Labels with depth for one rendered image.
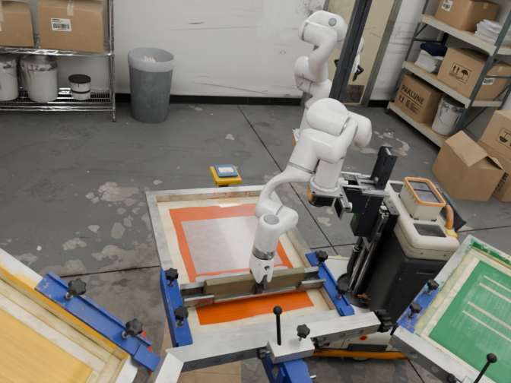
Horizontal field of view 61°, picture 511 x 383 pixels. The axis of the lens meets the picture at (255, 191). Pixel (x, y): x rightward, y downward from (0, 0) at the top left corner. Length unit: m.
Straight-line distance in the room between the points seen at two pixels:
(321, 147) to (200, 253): 0.64
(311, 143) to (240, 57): 3.84
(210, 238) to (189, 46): 3.44
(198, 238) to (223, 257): 0.14
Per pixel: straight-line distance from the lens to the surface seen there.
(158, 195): 1.88
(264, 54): 5.21
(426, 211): 2.29
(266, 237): 1.32
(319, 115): 1.44
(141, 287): 2.84
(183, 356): 1.28
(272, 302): 1.55
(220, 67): 5.10
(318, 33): 1.92
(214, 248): 1.70
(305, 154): 1.35
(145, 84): 4.46
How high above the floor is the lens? 2.10
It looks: 34 degrees down
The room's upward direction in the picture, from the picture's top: 12 degrees clockwise
